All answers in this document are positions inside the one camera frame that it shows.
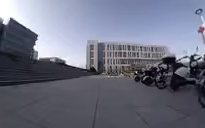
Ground white office building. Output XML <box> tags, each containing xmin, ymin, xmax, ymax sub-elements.
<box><xmin>85</xmin><ymin>39</ymin><xmax>170</xmax><ymax>74</ymax></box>

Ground grey paved plaza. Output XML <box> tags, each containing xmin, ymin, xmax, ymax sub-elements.
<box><xmin>0</xmin><ymin>74</ymin><xmax>205</xmax><ymax>128</ymax></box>

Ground low grey building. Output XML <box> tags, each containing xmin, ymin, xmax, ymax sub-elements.
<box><xmin>39</xmin><ymin>56</ymin><xmax>67</xmax><ymax>65</ymax></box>

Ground row of parked motorcycles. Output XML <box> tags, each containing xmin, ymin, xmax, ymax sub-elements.
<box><xmin>133</xmin><ymin>47</ymin><xmax>205</xmax><ymax>109</ymax></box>

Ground wide grey stone steps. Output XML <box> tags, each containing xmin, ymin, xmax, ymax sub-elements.
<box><xmin>0</xmin><ymin>49</ymin><xmax>97</xmax><ymax>88</ymax></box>

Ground dark glass building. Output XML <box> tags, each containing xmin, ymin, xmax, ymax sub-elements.
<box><xmin>0</xmin><ymin>12</ymin><xmax>39</xmax><ymax>62</ymax></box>

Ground red and white flag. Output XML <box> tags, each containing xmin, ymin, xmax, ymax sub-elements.
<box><xmin>197</xmin><ymin>15</ymin><xmax>205</xmax><ymax>45</ymax></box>

